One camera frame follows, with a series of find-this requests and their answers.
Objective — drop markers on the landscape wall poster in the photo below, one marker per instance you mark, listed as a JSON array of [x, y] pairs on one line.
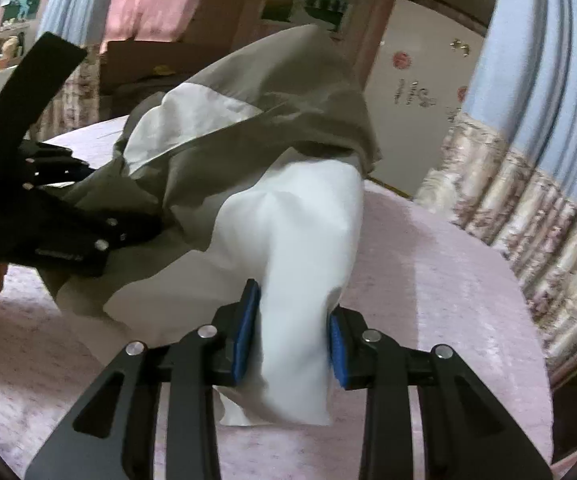
[[330, 15]]

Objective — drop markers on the white wardrobe with stickers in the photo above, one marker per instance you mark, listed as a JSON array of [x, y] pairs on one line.
[[416, 87]]

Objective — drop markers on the pink floral bed sheet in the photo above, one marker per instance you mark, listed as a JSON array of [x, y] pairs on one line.
[[417, 278]]

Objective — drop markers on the blue floral curtain right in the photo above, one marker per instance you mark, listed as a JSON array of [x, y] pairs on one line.
[[508, 172]]

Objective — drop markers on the yellow object on headboard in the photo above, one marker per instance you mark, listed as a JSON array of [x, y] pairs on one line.
[[163, 71]]

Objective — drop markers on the brown wooden headboard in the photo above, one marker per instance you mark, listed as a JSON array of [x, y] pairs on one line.
[[130, 61]]

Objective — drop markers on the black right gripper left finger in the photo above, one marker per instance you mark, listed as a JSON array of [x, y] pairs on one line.
[[146, 393]]

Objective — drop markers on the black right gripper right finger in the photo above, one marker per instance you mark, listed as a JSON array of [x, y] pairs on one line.
[[466, 431]]

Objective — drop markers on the khaki and white garment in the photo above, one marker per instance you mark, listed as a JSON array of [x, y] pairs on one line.
[[255, 169]]

